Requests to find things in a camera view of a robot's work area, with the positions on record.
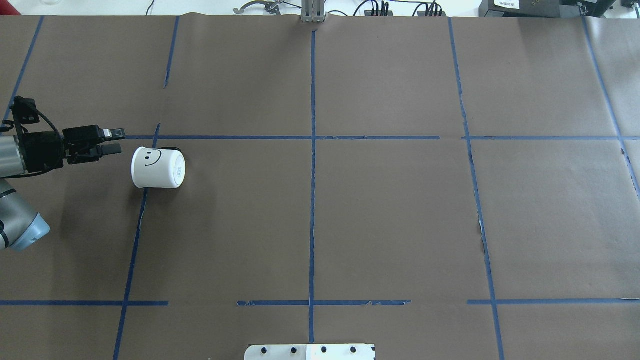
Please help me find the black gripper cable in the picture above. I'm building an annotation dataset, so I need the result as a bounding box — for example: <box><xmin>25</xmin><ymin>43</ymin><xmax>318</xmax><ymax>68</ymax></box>
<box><xmin>0</xmin><ymin>109</ymin><xmax>65</xmax><ymax>179</ymax></box>

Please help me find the grey aluminium camera post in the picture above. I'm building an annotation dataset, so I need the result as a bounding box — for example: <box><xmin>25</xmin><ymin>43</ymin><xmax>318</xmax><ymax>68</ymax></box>
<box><xmin>301</xmin><ymin>0</ymin><xmax>327</xmax><ymax>23</ymax></box>

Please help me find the white smiley face mug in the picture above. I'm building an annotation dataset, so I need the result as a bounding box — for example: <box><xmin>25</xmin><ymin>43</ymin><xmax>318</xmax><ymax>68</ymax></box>
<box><xmin>130</xmin><ymin>146</ymin><xmax>186</xmax><ymax>189</ymax></box>

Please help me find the white metal mounting plate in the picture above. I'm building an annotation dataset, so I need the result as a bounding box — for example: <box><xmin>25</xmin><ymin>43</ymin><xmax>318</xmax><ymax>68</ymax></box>
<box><xmin>244</xmin><ymin>343</ymin><xmax>377</xmax><ymax>360</ymax></box>

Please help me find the black power strip left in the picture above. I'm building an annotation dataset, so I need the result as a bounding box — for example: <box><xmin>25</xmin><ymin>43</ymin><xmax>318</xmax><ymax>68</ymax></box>
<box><xmin>362</xmin><ymin>0</ymin><xmax>394</xmax><ymax>18</ymax></box>

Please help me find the black equipment box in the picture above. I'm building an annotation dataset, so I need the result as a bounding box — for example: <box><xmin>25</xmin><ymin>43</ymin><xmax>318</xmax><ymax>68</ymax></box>
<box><xmin>478</xmin><ymin>0</ymin><xmax>615</xmax><ymax>19</ymax></box>

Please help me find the black power strip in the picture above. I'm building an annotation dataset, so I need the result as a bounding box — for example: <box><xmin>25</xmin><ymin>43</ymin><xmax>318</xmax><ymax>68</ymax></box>
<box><xmin>412</xmin><ymin>0</ymin><xmax>447</xmax><ymax>18</ymax></box>
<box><xmin>362</xmin><ymin>0</ymin><xmax>394</xmax><ymax>18</ymax></box>

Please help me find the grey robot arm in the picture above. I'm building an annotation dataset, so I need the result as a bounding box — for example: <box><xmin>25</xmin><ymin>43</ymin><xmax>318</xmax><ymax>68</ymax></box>
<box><xmin>0</xmin><ymin>125</ymin><xmax>126</xmax><ymax>252</ymax></box>

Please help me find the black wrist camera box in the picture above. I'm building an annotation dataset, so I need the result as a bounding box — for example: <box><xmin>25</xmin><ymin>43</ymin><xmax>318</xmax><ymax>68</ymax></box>
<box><xmin>10</xmin><ymin>96</ymin><xmax>41</xmax><ymax>125</ymax></box>

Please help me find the grey metal clamp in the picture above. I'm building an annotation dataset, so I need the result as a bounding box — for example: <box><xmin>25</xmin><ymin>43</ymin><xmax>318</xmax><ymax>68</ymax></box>
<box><xmin>233</xmin><ymin>0</ymin><xmax>284</xmax><ymax>15</ymax></box>

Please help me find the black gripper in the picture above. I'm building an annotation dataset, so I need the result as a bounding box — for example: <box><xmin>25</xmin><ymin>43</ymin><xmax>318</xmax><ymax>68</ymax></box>
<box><xmin>19</xmin><ymin>125</ymin><xmax>126</xmax><ymax>174</ymax></box>

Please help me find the brown paper table cover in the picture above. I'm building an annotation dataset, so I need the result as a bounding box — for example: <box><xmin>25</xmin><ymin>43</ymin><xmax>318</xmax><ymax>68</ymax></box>
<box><xmin>1</xmin><ymin>14</ymin><xmax>639</xmax><ymax>360</ymax></box>

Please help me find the black power strip right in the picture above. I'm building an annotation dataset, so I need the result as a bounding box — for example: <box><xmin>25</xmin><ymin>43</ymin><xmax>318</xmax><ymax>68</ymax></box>
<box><xmin>412</xmin><ymin>0</ymin><xmax>447</xmax><ymax>18</ymax></box>

